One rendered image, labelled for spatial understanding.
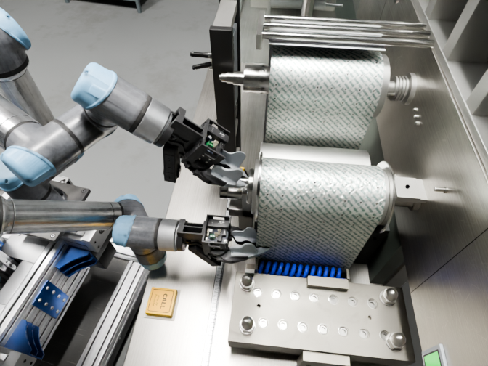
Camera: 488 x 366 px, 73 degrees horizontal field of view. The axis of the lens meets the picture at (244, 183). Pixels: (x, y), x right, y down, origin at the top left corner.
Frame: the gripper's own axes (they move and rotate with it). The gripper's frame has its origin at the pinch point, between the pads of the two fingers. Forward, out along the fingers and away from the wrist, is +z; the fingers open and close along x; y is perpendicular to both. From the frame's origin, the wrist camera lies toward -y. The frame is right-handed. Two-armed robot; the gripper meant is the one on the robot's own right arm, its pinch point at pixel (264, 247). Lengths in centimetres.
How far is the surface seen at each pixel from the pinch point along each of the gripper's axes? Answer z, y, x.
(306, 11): 8, 19, 76
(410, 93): 29.2, 25.7, 27.8
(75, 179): -131, -109, 91
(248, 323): -2.1, -1.7, -17.0
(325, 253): 14.3, 0.4, -0.3
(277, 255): 3.3, -2.9, -0.3
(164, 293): -25.5, -16.6, -7.9
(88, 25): -201, -109, 290
